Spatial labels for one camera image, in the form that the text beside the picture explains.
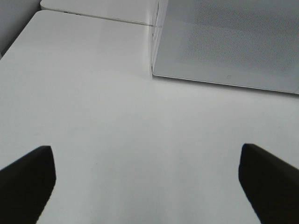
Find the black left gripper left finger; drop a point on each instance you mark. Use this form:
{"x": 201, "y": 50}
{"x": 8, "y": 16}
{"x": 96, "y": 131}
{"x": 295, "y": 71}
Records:
{"x": 26, "y": 186}

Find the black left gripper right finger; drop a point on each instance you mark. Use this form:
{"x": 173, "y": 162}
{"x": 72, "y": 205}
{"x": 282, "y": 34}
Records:
{"x": 270, "y": 184}

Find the white microwave oven body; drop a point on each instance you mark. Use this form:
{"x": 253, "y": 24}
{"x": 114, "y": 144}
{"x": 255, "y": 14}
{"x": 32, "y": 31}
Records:
{"x": 157, "y": 23}

